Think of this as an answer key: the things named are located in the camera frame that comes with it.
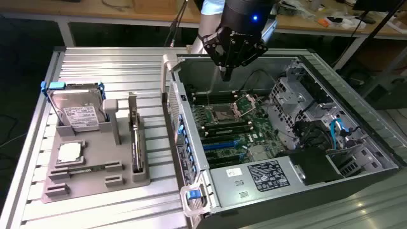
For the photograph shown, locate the blue disk caddy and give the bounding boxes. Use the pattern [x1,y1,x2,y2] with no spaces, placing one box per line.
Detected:
[40,81,111,126]

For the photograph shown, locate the blue data wire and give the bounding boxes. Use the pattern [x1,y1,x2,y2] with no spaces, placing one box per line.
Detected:
[330,117,350,150]

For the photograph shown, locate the grey case handle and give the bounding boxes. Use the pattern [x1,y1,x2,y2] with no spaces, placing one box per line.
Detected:
[160,53,186,94]

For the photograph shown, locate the green motherboard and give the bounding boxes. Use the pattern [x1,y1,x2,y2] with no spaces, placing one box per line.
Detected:
[187,90,287,168]

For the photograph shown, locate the grey parts rack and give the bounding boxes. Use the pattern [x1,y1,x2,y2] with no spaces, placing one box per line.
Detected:
[40,99,152,205]

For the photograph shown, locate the black graphics card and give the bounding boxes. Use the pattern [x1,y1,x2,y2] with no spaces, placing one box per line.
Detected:
[127,92,144,174]

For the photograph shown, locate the hanging cable with metal plug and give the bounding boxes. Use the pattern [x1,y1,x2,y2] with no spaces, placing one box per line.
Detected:
[164,0,190,47]

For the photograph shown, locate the silver CPU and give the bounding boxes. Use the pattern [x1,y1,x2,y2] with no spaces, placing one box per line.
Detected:
[58,143,83,164]

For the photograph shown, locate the metal disk bay cage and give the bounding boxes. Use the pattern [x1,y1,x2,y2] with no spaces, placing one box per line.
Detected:
[268,60,319,149]

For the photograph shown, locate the open black PC case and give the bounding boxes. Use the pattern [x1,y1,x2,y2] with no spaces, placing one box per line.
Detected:
[160,52,407,229]

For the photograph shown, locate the black slanted pole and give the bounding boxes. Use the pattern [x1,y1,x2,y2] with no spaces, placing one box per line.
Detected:
[330,0,402,70]

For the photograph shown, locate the blue expansion slot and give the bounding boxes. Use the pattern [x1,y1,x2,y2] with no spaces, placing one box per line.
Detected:
[203,140,240,151]

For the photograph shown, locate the blue card retainer clips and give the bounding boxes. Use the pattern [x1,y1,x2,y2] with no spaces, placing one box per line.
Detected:
[176,114,196,187]

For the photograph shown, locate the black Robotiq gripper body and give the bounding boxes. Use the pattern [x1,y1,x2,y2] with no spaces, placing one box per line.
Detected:
[218,0,278,63]

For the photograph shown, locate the grey handle with blue latch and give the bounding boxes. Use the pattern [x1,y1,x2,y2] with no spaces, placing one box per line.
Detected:
[179,183,211,218]

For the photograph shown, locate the black monitor with stand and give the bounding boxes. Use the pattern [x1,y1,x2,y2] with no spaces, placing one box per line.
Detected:
[351,0,407,24]

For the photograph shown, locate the silver hard disk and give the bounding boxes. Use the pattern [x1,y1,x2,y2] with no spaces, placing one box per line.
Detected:
[50,89,108,132]

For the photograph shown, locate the green RAM stick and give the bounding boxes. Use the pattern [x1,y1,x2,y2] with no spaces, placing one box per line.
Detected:
[68,164,107,174]

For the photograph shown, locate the metal socket cover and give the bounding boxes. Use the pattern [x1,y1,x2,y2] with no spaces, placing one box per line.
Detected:
[232,94,258,115]

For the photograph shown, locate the silver chipset heat sink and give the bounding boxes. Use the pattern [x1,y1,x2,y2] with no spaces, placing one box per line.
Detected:
[247,146,270,161]

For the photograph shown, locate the wooden desk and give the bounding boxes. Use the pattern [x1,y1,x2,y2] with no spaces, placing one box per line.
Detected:
[0,0,407,47]

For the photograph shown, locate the CPU socket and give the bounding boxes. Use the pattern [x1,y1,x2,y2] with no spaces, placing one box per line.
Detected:
[211,104,238,124]

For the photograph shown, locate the grey power supply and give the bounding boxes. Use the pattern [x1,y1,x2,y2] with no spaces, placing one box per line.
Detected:
[207,158,307,208]

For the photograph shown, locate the black installed RAM stick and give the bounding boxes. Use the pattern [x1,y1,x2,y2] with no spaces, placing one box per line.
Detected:
[207,125,250,137]

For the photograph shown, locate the black internal wire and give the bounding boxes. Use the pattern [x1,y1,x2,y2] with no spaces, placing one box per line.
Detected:
[239,69,276,94]

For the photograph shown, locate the black box device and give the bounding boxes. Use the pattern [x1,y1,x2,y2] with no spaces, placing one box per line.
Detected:
[365,76,407,111]

